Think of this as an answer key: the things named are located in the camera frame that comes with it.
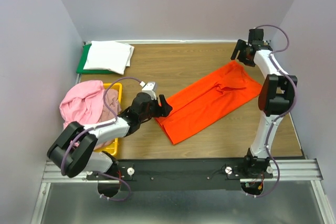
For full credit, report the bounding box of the orange t-shirt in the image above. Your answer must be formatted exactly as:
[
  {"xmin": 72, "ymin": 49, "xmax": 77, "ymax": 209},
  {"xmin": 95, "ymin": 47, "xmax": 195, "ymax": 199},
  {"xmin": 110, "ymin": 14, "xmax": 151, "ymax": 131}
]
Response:
[{"xmin": 156, "ymin": 61, "xmax": 262, "ymax": 145}]

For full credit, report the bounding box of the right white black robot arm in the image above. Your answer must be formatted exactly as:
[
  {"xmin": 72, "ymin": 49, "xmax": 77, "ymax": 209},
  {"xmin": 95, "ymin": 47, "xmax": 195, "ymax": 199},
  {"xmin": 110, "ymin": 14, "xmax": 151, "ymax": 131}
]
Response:
[{"xmin": 231, "ymin": 25, "xmax": 298, "ymax": 178}]

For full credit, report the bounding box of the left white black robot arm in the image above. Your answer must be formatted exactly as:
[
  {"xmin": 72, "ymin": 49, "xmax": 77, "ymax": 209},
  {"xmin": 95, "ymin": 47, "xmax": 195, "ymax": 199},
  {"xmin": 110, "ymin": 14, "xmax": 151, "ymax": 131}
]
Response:
[{"xmin": 47, "ymin": 92, "xmax": 173, "ymax": 179}]

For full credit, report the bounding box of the mauve crumpled t-shirt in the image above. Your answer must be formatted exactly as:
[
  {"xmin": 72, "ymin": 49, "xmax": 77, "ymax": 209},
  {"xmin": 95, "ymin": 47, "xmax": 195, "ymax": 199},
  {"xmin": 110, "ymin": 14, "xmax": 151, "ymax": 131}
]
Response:
[{"xmin": 98, "ymin": 89, "xmax": 121, "ymax": 123}]

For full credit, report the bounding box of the yellow plastic bin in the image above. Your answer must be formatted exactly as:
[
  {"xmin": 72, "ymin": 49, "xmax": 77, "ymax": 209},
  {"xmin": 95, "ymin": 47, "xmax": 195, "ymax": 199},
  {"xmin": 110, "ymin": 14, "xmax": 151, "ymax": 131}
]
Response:
[{"xmin": 94, "ymin": 83, "xmax": 122, "ymax": 156}]

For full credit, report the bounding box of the white folded t-shirt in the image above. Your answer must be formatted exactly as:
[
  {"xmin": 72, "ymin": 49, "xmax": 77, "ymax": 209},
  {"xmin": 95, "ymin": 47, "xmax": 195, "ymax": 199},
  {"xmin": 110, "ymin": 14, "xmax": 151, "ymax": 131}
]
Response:
[{"xmin": 83, "ymin": 41, "xmax": 134, "ymax": 75}]

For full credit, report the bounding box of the pink crumpled t-shirt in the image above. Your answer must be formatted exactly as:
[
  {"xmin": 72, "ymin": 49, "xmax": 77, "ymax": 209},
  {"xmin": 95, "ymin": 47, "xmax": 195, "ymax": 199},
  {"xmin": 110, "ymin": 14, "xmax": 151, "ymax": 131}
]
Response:
[{"xmin": 59, "ymin": 80, "xmax": 105, "ymax": 127}]

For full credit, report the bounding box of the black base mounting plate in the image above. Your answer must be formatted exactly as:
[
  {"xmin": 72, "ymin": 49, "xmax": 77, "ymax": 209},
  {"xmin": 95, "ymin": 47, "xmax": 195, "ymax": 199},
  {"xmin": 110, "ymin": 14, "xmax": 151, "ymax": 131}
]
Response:
[{"xmin": 87, "ymin": 158, "xmax": 273, "ymax": 196}]

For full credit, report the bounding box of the green folded t-shirt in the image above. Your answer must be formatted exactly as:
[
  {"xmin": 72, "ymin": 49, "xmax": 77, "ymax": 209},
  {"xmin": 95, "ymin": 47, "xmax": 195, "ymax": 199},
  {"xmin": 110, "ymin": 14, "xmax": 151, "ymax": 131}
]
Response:
[{"xmin": 76, "ymin": 44, "xmax": 113, "ymax": 74}]

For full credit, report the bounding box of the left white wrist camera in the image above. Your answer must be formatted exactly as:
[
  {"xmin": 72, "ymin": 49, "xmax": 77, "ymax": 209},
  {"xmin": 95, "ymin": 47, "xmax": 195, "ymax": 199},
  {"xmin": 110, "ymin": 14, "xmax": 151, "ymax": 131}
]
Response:
[{"xmin": 139, "ymin": 81, "xmax": 158, "ymax": 100}]

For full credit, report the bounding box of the aluminium frame rail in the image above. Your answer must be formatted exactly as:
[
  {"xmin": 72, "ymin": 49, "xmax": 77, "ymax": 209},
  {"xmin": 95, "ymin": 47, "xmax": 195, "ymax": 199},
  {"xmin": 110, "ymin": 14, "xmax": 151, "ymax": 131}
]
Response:
[{"xmin": 30, "ymin": 158, "xmax": 326, "ymax": 224}]

